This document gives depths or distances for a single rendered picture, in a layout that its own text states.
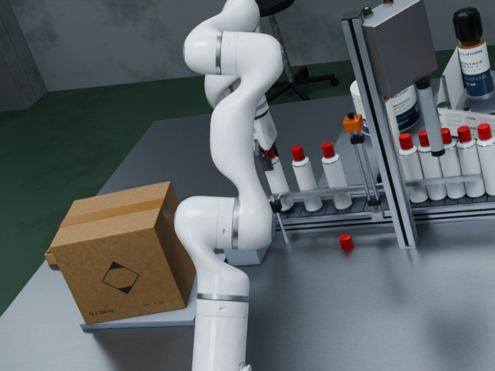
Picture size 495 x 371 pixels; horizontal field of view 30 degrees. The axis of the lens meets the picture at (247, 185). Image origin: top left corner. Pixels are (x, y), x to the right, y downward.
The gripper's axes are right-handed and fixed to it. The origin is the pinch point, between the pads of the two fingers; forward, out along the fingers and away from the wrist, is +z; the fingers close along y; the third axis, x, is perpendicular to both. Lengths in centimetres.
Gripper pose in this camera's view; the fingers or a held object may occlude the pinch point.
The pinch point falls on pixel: (269, 159)
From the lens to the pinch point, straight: 266.1
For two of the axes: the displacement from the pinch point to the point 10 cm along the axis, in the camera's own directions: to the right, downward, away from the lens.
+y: 2.9, -5.4, 7.9
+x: -9.1, 0.9, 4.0
